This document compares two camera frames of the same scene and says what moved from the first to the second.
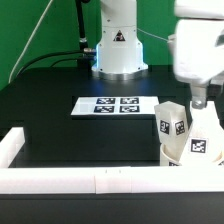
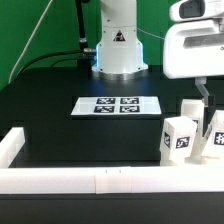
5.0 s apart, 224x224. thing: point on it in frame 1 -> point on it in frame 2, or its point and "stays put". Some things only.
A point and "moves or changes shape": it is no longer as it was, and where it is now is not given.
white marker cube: [206, 137] moves or changes shape
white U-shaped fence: [100, 180] stays put
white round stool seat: [191, 161] moves or changes shape
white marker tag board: [109, 106] stays put
